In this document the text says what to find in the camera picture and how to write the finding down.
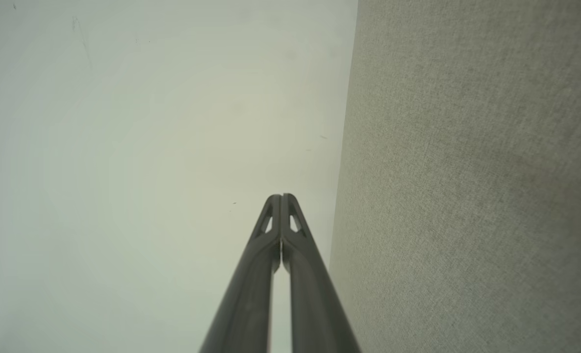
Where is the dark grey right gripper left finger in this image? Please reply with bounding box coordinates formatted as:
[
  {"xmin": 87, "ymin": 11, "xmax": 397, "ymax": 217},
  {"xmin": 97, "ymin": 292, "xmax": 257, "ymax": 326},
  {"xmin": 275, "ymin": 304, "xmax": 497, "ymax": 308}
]
[{"xmin": 200, "ymin": 195, "xmax": 282, "ymax": 353}]

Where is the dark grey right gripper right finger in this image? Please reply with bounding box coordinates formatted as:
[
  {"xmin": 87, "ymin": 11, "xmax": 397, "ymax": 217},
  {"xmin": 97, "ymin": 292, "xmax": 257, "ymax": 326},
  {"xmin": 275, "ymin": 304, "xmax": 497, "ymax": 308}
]
[{"xmin": 282, "ymin": 194, "xmax": 361, "ymax": 353}]

